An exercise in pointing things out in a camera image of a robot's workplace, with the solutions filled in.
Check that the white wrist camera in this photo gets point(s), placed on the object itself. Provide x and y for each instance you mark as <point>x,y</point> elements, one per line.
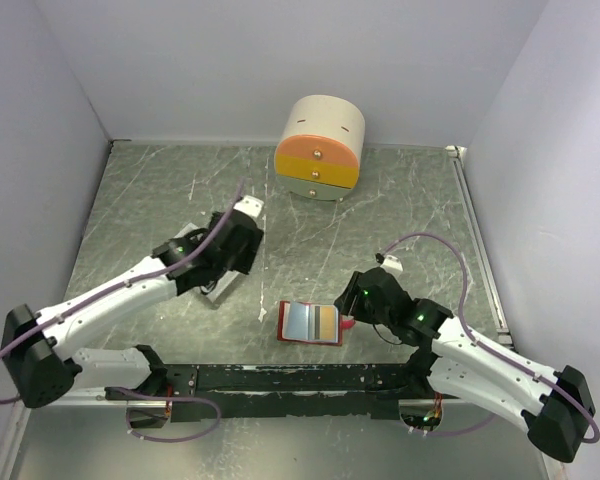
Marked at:
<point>250,206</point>
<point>389,263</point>

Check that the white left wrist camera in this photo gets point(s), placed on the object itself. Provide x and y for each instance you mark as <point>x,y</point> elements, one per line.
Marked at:
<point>250,206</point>

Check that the round three-drawer mini cabinet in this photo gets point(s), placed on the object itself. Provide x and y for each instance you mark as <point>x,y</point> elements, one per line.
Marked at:
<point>319,154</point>

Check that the red card holder wallet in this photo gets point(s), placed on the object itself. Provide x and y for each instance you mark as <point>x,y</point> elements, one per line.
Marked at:
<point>296,323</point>

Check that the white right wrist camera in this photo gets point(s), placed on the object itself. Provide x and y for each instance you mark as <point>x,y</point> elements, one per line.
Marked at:
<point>389,263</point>

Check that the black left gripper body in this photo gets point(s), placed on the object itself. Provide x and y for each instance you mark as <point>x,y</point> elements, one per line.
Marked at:
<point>243,262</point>

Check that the aluminium frame rail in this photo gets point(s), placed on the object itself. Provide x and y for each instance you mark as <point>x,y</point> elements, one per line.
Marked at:
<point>456,153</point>

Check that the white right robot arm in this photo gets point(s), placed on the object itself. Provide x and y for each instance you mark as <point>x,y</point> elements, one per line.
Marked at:
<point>553,407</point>

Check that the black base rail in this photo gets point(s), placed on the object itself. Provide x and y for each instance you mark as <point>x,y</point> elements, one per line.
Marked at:
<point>380,391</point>

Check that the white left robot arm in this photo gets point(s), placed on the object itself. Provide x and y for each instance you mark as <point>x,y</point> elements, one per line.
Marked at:
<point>49,356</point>

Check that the orange credit card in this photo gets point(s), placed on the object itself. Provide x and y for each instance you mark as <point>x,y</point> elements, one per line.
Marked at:
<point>325,323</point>

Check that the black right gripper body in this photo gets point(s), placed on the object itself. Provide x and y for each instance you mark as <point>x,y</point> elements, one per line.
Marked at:
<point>365,312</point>

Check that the white card tray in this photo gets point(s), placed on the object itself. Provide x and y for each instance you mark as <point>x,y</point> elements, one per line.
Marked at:
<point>216,292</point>

